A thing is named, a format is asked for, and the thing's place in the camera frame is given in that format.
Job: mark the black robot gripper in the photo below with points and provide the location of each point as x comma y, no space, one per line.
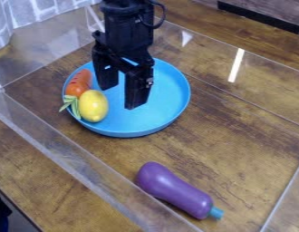
122,49

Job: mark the yellow toy lemon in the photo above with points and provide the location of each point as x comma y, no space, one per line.
94,106

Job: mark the blue round tray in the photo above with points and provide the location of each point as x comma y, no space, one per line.
168,100

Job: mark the orange toy carrot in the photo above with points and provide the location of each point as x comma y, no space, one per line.
79,85

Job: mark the purple toy eggplant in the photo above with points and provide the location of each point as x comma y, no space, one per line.
164,185

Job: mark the clear acrylic enclosure wall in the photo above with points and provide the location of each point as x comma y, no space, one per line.
232,146

